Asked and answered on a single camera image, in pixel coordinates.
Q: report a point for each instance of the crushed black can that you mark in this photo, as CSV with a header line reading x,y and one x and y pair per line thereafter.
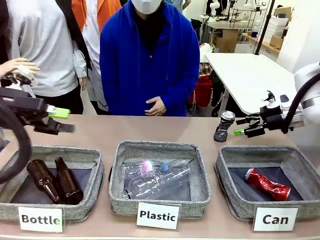
x,y
223,127

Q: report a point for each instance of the mannequin in orange vest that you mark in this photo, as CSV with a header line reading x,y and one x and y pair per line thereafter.
x,y
92,25

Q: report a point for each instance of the mannequin in grey shirt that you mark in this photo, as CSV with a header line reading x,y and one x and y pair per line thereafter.
x,y
42,45

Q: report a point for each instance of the crushed red can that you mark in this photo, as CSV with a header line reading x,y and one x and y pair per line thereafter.
x,y
268,185

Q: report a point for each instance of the wooden workbench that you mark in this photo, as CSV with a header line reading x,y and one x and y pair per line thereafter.
x,y
260,42

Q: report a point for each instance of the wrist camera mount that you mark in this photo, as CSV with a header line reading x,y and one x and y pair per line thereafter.
x,y
270,101
20,85

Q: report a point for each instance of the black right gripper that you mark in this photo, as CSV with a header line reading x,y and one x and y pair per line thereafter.
x,y
271,118

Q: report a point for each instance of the clear plastic bottle blue cap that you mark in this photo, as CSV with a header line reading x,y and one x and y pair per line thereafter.
x,y
150,166

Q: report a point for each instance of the grey basket labelled Bottle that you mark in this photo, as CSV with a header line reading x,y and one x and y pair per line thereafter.
x,y
97,170

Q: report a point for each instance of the white face mask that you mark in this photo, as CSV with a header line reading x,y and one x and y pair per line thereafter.
x,y
146,6

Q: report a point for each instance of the grey basket labelled Plastic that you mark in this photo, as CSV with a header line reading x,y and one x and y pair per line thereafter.
x,y
160,150

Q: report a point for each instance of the white Can label card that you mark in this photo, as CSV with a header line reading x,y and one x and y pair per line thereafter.
x,y
275,219

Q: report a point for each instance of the red bag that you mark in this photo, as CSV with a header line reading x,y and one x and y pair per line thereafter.
x,y
203,92

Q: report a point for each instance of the white foam box stack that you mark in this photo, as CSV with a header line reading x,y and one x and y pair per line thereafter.
x,y
277,26

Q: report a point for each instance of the person's left hand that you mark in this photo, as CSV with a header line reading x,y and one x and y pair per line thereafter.
x,y
157,107

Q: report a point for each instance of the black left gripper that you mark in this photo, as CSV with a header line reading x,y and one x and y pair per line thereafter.
x,y
22,105

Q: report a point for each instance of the white background table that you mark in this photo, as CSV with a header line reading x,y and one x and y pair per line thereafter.
x,y
250,75

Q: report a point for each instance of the white Bottle label card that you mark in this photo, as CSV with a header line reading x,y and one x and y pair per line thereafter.
x,y
41,219

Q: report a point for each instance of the grey basket labelled Can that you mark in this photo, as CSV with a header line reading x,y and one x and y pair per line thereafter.
x,y
225,172

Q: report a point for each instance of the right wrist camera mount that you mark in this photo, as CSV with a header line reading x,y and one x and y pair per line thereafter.
x,y
270,101

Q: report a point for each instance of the small cardboard box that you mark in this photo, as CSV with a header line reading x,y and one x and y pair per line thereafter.
x,y
276,41

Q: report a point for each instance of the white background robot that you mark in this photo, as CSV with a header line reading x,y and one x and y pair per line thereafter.
x,y
214,6

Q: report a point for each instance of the person in blue hoodie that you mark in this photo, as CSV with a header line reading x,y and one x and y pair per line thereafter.
x,y
150,62

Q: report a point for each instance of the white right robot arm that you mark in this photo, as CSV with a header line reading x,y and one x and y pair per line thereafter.
x,y
308,85

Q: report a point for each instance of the white Plastic label card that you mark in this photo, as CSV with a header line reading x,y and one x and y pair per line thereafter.
x,y
157,215

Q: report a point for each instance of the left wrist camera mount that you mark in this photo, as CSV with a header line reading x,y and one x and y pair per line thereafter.
x,y
20,85

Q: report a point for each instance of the black stand pole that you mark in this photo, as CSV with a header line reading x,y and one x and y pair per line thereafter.
x,y
263,27

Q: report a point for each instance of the large cardboard box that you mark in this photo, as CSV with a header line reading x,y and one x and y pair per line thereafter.
x,y
226,41

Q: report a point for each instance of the brown glass bottle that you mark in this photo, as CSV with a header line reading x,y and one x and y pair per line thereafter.
x,y
42,178
67,182

